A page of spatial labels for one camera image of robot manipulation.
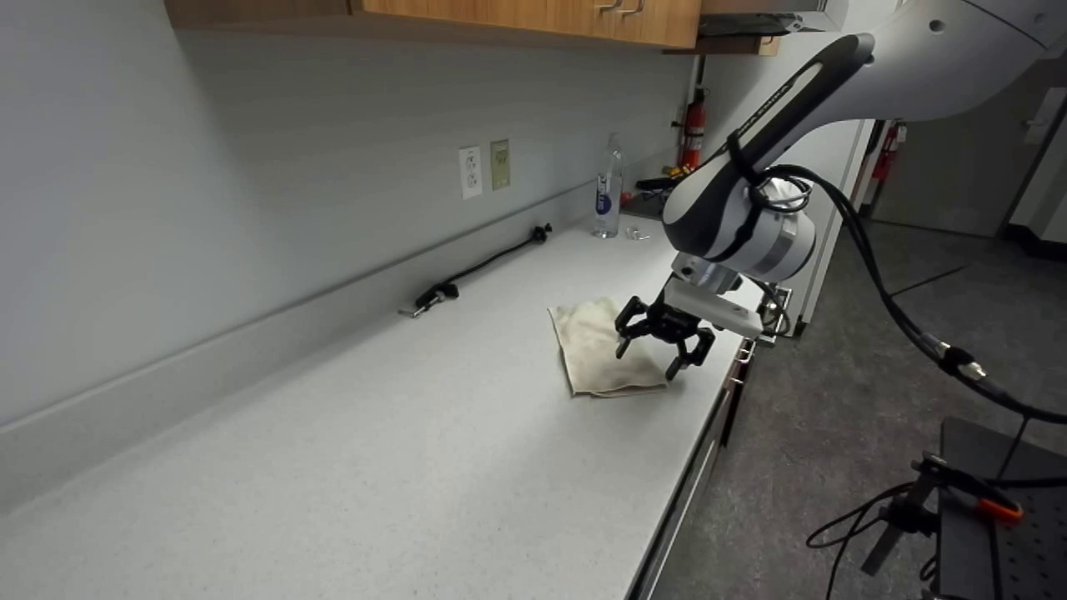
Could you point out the beige wall plate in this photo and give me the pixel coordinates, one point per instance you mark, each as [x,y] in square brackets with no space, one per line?
[503,164]

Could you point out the black breadboard table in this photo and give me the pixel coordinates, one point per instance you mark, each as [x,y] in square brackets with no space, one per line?
[1005,520]

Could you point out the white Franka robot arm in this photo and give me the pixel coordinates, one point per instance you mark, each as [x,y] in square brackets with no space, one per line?
[887,69]

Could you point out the white cabinet panel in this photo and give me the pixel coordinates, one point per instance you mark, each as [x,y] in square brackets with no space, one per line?
[830,220]

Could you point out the red fire extinguisher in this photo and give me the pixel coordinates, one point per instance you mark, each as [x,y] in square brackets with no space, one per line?
[694,121]

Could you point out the white wall outlet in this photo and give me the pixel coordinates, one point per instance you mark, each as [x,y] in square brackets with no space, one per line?
[470,171]

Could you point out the red wall-mounted device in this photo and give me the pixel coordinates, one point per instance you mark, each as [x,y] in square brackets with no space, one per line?
[890,155]

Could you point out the dark wall shelf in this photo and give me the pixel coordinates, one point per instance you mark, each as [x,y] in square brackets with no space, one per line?
[756,36]

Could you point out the clear water bottle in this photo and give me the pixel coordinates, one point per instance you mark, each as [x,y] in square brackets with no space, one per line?
[604,194]

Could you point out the cream stained towel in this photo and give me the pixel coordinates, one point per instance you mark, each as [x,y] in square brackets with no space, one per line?
[600,352]

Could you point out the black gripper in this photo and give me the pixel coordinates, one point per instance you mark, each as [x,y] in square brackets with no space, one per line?
[670,322]

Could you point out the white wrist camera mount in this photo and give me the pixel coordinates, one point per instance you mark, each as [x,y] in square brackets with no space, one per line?
[723,300]

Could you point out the wooden wall cabinet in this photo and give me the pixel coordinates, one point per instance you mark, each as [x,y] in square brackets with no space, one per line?
[467,16]

